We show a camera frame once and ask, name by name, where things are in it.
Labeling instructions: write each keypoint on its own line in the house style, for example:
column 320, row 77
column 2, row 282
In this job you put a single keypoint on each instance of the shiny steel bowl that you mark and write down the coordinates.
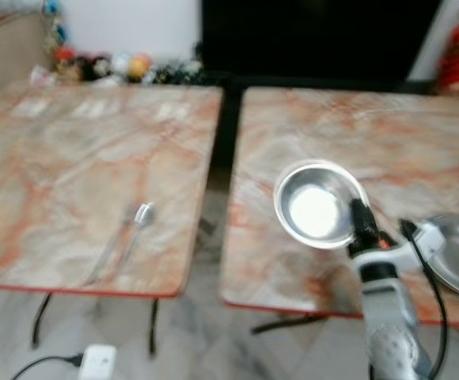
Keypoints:
column 316, row 210

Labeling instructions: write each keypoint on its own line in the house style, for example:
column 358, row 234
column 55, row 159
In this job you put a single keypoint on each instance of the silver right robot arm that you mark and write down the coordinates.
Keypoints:
column 388, row 324

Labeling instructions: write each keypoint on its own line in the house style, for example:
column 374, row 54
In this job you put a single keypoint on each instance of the marble top table with dishes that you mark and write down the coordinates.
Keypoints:
column 403, row 150

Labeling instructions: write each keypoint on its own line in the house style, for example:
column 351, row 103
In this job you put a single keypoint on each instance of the black television screen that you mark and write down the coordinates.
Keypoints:
column 316, row 36

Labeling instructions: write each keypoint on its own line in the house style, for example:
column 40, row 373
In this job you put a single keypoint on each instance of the steel spoon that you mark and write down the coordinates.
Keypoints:
column 144, row 213

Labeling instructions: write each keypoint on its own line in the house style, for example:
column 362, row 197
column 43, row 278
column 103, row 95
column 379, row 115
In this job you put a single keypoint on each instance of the dark green decoration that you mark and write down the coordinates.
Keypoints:
column 178, row 73

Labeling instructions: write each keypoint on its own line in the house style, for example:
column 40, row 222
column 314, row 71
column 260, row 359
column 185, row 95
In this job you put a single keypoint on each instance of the orange round toy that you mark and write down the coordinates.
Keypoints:
column 139, row 66

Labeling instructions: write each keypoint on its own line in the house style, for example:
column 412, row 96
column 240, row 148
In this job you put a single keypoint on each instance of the white round toy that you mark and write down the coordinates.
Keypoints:
column 121, row 63

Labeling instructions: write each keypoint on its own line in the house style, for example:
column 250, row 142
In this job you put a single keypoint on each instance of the marble top table with cutlery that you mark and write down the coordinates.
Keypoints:
column 71, row 174

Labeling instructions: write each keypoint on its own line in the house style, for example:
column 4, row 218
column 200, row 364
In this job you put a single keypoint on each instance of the white power adapter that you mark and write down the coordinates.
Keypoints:
column 99, row 362

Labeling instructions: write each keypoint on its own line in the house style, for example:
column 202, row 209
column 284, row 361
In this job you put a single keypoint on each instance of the black plush toy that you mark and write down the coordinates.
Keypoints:
column 97, row 67

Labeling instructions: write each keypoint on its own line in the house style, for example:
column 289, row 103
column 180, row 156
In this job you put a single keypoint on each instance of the red small toy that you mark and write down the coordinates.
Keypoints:
column 65, row 62

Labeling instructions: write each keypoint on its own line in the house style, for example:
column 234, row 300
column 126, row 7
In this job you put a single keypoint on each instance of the blue hanging ornament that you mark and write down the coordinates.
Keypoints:
column 52, row 20

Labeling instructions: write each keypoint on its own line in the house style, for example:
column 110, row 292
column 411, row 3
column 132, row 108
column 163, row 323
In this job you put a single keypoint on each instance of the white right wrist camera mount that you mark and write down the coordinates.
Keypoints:
column 407, row 252

